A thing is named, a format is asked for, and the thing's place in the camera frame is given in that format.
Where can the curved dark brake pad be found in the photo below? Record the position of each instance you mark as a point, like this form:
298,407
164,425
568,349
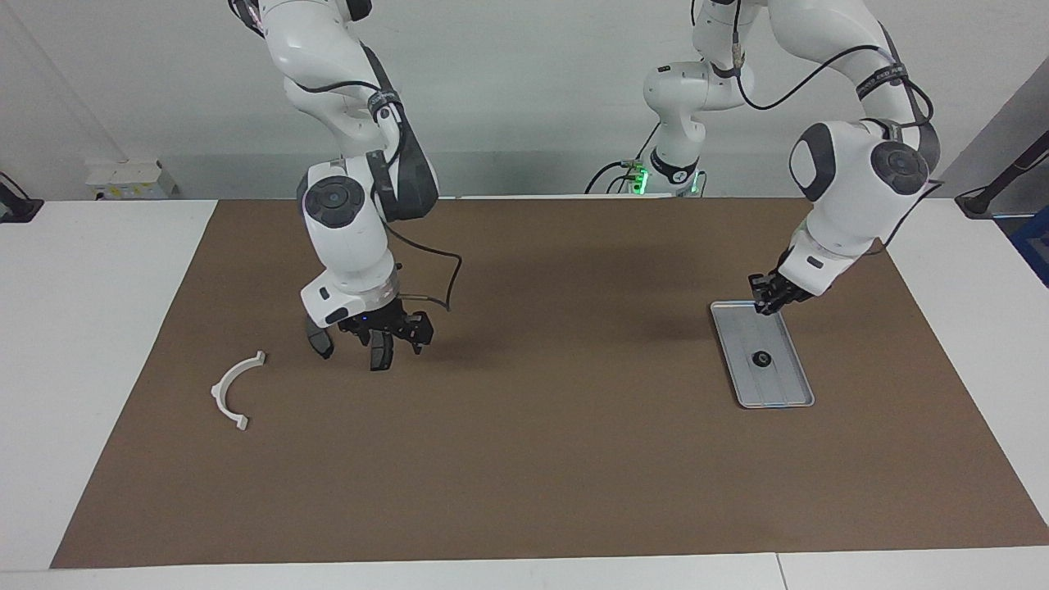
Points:
321,344

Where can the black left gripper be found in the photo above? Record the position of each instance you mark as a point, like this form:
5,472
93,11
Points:
788,291

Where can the blue crate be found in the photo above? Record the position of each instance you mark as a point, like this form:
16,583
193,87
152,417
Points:
1034,246

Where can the rectangular dark brake pad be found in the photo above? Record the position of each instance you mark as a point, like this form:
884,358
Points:
381,359

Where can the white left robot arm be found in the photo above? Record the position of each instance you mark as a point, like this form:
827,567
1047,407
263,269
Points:
860,188

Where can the silver metal tray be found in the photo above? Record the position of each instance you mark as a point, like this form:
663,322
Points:
778,389

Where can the white curved plastic bracket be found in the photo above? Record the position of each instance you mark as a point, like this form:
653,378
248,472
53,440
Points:
219,393

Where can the white box with yellow labels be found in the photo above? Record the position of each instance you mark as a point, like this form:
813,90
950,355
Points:
131,179

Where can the black table clamp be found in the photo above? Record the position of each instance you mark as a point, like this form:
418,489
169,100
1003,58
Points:
16,206

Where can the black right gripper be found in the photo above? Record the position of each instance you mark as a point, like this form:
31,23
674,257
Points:
381,319

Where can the brown table mat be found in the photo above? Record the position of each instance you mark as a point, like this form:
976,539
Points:
524,459

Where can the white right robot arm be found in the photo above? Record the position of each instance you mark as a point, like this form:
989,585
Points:
344,238

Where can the large black bearing gear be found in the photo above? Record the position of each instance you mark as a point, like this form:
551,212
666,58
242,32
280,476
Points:
761,360

